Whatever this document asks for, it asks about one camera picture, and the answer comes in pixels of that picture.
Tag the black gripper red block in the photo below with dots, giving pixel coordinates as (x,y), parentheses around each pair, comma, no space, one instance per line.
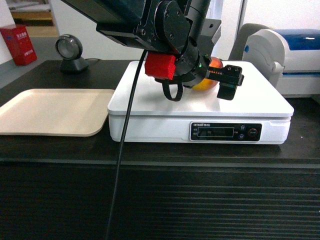
(190,69)

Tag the beige plastic tray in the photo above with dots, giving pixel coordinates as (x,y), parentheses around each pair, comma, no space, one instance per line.
(56,112)

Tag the wooden shelf in background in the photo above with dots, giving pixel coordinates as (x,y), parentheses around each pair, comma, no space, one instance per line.
(36,15)

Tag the white digital checkout scale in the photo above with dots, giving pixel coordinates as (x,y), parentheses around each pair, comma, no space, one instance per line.
(258,113)

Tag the white receipt printer kiosk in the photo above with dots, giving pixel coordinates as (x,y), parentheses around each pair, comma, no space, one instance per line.
(228,11)

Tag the red fire extinguisher box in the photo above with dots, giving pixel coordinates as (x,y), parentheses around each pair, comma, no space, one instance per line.
(19,44)

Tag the black checkout counter cabinet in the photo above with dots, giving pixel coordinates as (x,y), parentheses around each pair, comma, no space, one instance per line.
(60,188)

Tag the white and blue label printer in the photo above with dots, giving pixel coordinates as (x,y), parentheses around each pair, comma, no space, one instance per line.
(288,58)

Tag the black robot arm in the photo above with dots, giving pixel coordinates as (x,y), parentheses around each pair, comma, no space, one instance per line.
(176,34)

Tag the black omnidirectional barcode scanner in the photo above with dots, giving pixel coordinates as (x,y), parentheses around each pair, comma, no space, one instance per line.
(70,49)

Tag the dark red yellow mango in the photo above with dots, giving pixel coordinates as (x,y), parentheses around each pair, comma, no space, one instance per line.
(206,83)

